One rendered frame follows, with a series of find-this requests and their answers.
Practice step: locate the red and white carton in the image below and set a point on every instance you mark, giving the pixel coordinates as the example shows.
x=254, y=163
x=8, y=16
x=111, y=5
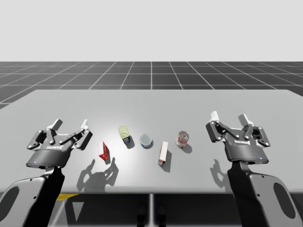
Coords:
x=163, y=153

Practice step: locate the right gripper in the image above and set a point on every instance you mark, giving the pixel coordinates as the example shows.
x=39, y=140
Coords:
x=245, y=149

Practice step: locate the red and white can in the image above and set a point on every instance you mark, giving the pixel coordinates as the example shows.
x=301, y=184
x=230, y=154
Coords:
x=182, y=139

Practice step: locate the green and blue rectangular can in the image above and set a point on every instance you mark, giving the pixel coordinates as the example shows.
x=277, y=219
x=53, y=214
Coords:
x=125, y=134

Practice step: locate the blue flat can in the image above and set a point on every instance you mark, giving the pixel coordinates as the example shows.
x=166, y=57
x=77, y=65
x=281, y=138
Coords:
x=146, y=141

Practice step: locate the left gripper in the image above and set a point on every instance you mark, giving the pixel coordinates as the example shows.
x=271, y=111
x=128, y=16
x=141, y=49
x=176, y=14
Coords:
x=53, y=151

